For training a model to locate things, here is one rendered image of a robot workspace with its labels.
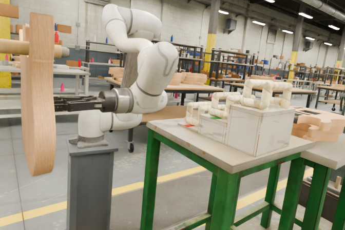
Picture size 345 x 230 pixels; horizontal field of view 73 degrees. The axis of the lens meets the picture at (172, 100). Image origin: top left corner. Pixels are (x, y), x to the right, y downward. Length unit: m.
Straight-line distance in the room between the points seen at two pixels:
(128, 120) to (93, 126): 0.21
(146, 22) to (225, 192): 0.89
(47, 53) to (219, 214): 0.75
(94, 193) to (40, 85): 1.08
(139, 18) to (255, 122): 0.77
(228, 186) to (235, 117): 0.27
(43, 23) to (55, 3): 11.40
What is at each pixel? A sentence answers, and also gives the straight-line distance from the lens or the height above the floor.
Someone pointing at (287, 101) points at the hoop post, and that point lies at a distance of 1.09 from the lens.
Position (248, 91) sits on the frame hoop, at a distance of 0.98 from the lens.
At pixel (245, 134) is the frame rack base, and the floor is 1.00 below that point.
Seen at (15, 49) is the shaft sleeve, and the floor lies 1.25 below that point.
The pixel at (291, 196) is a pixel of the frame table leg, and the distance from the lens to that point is 1.41.
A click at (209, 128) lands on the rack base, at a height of 0.98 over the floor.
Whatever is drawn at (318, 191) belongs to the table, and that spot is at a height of 0.72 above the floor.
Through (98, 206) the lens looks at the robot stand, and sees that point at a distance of 1.65.
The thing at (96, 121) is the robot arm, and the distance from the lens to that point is 1.46.
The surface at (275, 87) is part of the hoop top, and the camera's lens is 0.97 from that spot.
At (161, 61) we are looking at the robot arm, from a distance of 0.71.
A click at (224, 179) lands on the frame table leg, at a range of 0.88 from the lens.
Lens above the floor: 1.25
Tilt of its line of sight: 10 degrees down
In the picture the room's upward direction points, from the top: 6 degrees clockwise
